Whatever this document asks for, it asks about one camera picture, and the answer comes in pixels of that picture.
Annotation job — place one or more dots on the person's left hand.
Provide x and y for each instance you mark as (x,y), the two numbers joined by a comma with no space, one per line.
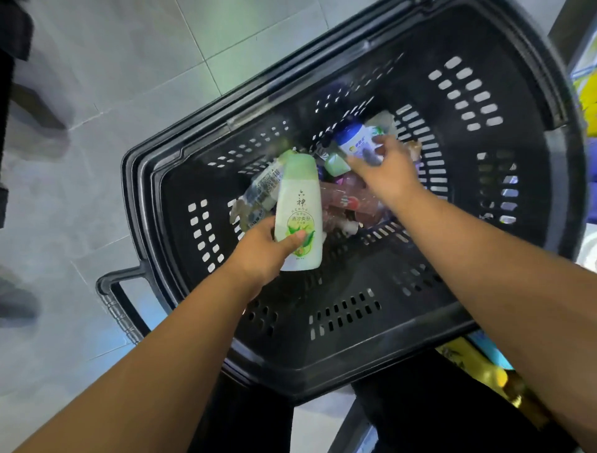
(261,254)

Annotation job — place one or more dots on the white green-capped lotion bottle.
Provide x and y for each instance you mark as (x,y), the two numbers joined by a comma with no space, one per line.
(299,211)

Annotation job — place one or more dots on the person's left thumb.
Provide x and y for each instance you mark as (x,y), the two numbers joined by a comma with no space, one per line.
(290,242)

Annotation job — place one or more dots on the person's black trousers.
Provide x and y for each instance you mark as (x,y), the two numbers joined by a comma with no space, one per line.
(419,410)

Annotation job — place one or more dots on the clear pump bottle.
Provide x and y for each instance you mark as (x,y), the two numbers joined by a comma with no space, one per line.
(340,224)

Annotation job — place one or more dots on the person's right fingers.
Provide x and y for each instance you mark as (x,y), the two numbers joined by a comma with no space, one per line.
(380,151)

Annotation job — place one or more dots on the black plastic shopping basket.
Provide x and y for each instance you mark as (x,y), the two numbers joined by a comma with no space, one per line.
(364,196)

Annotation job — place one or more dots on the pink translucent bottle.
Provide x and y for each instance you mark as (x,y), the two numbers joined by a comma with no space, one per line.
(350,198)

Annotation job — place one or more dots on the clear plastic bottle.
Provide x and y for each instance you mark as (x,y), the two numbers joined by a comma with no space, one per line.
(261,193)

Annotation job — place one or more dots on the small green-capped bottle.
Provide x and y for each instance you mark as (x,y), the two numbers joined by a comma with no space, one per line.
(336,163)

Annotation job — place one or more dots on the person's left forearm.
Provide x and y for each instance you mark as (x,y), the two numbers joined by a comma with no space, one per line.
(149,373)

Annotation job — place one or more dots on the person's right hand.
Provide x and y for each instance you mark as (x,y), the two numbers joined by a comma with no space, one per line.
(389,173)

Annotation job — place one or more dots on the white blue-capped bottle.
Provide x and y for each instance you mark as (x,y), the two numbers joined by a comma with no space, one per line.
(361,142)

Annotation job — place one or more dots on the person's right forearm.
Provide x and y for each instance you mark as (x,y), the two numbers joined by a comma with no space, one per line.
(503,294)

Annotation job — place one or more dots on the yellow packet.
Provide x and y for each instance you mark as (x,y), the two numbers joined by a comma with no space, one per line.
(480,366)

